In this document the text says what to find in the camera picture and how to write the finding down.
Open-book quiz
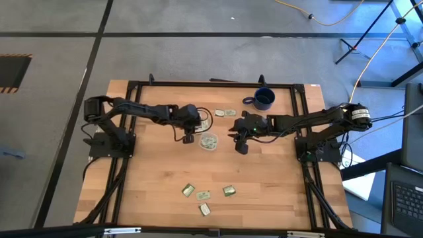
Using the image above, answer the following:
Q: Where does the clear plastic container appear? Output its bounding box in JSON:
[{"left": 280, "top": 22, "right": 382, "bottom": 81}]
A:
[{"left": 198, "top": 132, "right": 219, "bottom": 151}]

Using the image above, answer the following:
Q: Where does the black overhead camera rail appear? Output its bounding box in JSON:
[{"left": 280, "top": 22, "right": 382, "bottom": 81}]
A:
[{"left": 0, "top": 224, "right": 423, "bottom": 238}]

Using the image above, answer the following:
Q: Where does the black right camera cable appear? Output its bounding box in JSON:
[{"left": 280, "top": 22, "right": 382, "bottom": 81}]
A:
[{"left": 246, "top": 127, "right": 298, "bottom": 145}]

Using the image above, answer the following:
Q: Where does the dark blue ceramic mug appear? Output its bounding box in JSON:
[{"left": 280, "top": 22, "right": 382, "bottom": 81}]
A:
[{"left": 241, "top": 87, "right": 276, "bottom": 112}]

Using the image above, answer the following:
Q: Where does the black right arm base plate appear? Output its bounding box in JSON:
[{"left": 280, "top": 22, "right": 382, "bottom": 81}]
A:
[{"left": 295, "top": 136, "right": 342, "bottom": 163}]

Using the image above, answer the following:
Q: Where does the white paper sheet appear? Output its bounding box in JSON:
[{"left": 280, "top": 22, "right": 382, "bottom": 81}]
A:
[{"left": 342, "top": 150, "right": 377, "bottom": 202}]

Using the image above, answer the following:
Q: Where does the black aluminium table frame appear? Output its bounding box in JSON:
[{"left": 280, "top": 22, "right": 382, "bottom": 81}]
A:
[{"left": 74, "top": 73, "right": 354, "bottom": 232}]

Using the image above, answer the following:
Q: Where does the black left camera cable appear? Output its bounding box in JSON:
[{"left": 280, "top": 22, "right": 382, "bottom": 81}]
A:
[{"left": 171, "top": 106, "right": 214, "bottom": 143}]

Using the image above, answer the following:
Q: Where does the black camera cable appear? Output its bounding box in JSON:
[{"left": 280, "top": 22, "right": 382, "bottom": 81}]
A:
[
  {"left": 246, "top": 127, "right": 298, "bottom": 145},
  {"left": 171, "top": 106, "right": 214, "bottom": 143}
]

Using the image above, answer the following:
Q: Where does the grey floor object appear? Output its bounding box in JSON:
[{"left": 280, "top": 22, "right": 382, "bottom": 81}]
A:
[{"left": 0, "top": 145, "right": 26, "bottom": 159}]

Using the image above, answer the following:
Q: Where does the grey monitor back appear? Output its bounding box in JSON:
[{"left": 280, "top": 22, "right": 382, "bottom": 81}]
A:
[{"left": 401, "top": 82, "right": 423, "bottom": 173}]

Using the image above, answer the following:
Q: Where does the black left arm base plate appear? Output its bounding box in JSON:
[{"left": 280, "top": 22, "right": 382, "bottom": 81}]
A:
[{"left": 88, "top": 131, "right": 137, "bottom": 159}]

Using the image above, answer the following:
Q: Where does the grey metal stand bar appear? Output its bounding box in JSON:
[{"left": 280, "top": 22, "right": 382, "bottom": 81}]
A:
[{"left": 389, "top": 0, "right": 423, "bottom": 63}]

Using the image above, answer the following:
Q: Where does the hazard striped floor hatch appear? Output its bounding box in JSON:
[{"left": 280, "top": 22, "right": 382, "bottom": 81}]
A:
[{"left": 0, "top": 53, "right": 33, "bottom": 94}]

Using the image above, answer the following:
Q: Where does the black laptop keyboard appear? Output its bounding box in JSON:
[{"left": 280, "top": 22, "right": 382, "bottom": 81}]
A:
[{"left": 379, "top": 161, "right": 423, "bottom": 237}]

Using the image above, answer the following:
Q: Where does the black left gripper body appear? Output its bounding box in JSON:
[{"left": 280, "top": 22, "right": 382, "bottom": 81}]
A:
[{"left": 171, "top": 103, "right": 202, "bottom": 130}]

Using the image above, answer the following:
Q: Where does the black desk edge bar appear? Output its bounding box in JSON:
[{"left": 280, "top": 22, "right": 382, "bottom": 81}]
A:
[{"left": 340, "top": 148, "right": 403, "bottom": 181}]

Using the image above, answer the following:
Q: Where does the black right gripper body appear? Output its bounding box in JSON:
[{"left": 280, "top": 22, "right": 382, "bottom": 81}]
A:
[{"left": 242, "top": 110, "right": 269, "bottom": 139}]

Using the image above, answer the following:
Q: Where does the black tripod stand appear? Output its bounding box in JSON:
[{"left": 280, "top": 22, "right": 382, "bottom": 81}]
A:
[{"left": 334, "top": 0, "right": 396, "bottom": 65}]

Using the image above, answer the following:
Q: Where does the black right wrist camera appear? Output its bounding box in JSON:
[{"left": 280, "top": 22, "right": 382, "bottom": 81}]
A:
[{"left": 235, "top": 137, "right": 249, "bottom": 155}]

